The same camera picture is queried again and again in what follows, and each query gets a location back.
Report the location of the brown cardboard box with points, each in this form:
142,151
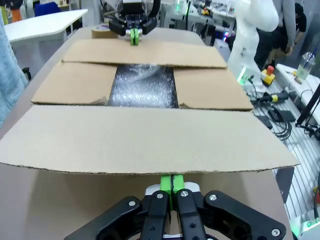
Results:
150,140

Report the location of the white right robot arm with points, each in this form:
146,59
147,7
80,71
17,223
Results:
250,30

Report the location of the clear bubble wrap sheet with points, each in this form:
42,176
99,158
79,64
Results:
142,92

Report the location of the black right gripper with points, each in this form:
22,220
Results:
133,11

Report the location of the clear plastic drink cup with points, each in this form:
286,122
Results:
305,67

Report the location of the brown packing tape roll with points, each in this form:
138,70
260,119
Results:
100,33

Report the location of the person in black t-shirt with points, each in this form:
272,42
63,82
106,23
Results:
301,17

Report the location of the person in light blue fleece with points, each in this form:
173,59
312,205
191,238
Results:
10,75

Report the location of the white shelf board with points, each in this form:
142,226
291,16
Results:
287,75

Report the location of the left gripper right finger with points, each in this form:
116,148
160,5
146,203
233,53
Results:
195,215

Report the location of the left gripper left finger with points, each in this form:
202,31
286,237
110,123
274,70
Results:
155,215

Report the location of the cluttered background workbench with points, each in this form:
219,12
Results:
200,17

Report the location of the small black cylindrical object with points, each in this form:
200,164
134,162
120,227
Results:
26,73

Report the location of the black tripod stand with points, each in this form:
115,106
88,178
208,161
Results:
308,110

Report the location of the yellow emergency stop box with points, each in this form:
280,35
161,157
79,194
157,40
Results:
267,77

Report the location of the silver aluminium base platform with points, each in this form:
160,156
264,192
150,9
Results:
302,160

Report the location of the black power adapter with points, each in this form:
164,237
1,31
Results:
282,115

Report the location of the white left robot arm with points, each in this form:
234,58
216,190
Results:
310,226

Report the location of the person in grey sweater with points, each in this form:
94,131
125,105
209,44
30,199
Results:
287,20

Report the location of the blue chair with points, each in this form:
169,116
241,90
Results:
47,8

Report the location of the yellow and black hand tool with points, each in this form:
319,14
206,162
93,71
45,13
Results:
275,97

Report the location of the white side table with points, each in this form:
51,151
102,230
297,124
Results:
45,22

